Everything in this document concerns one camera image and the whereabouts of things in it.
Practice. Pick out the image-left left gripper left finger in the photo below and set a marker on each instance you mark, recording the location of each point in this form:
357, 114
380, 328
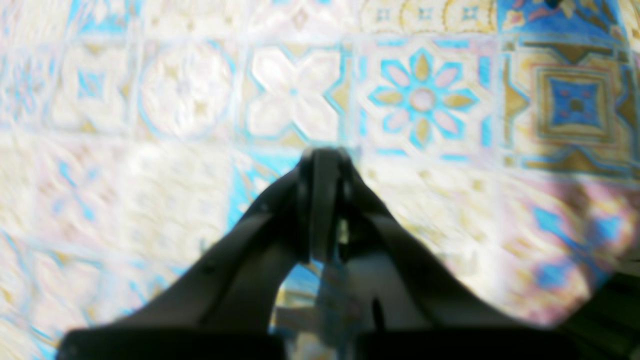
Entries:
220, 309

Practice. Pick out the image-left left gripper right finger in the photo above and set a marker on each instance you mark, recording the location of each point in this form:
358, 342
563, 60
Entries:
412, 307

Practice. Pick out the patterned tile tablecloth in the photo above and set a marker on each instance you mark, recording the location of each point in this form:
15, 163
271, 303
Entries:
504, 134

